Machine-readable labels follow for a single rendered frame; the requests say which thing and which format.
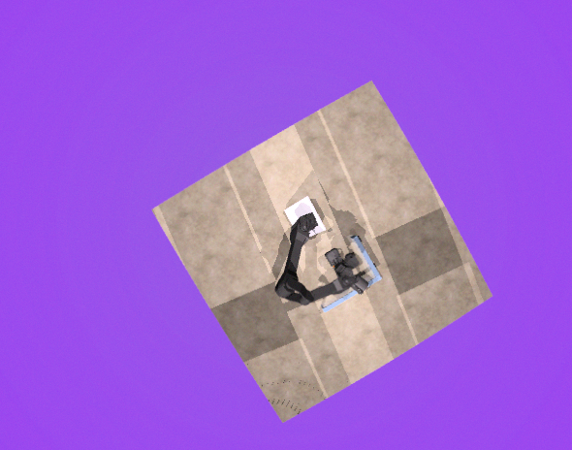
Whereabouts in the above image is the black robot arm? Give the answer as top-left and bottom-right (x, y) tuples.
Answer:
(275, 212), (368, 305)

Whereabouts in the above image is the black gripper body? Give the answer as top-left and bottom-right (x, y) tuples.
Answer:
(325, 248), (348, 277)

